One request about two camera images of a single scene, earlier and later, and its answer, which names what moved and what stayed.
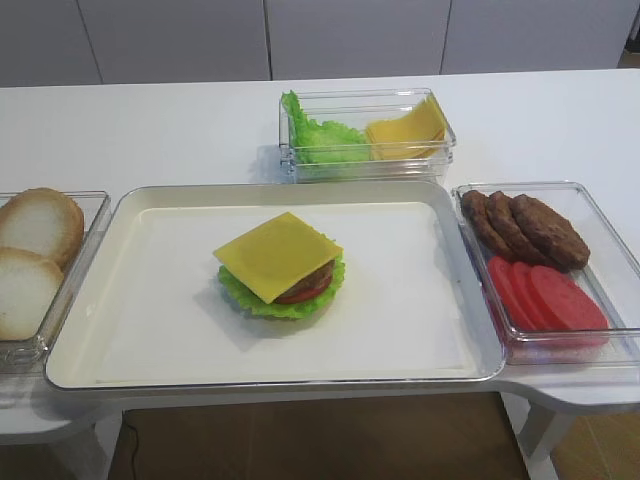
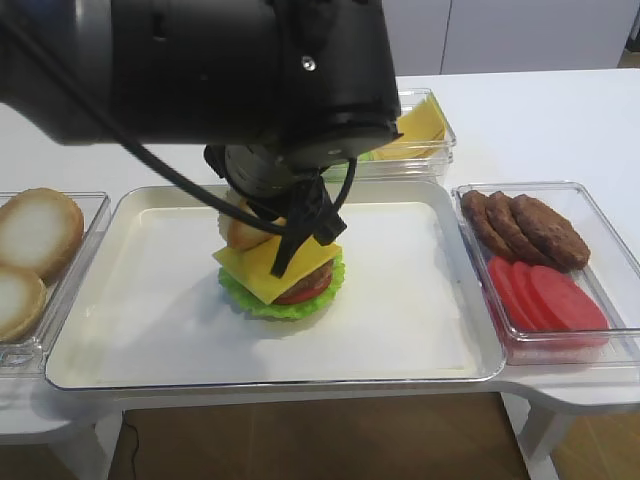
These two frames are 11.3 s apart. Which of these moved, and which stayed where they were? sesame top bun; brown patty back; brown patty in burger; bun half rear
Moved: sesame top bun
Stayed: bun half rear; brown patty back; brown patty in burger
